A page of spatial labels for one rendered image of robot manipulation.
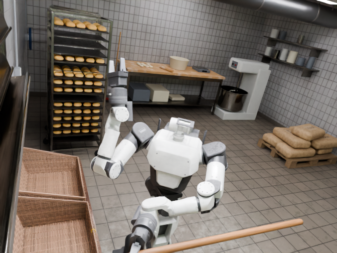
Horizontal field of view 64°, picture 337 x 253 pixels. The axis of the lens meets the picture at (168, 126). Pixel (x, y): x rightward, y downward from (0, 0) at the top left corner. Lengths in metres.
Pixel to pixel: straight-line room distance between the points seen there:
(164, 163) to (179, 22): 5.05
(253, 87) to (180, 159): 5.11
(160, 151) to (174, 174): 0.15
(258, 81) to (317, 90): 1.18
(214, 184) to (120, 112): 0.53
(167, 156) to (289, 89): 5.43
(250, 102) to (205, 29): 1.94
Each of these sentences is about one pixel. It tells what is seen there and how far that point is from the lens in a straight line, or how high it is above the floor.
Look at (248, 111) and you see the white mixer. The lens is 6.49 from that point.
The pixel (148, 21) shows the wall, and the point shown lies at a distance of 5.95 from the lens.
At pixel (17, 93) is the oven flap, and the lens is 1.81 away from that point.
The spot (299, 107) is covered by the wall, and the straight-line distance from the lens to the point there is 6.40.
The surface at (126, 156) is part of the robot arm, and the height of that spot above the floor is 1.31.
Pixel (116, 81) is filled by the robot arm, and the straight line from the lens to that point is 1.28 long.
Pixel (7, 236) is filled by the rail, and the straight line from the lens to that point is 0.81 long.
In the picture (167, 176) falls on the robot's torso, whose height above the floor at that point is 1.21.
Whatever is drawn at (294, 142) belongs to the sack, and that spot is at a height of 0.40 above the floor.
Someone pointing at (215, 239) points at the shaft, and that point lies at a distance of 1.20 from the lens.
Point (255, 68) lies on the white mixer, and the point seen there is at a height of 1.22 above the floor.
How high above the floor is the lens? 2.01
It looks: 23 degrees down
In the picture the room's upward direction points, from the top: 11 degrees clockwise
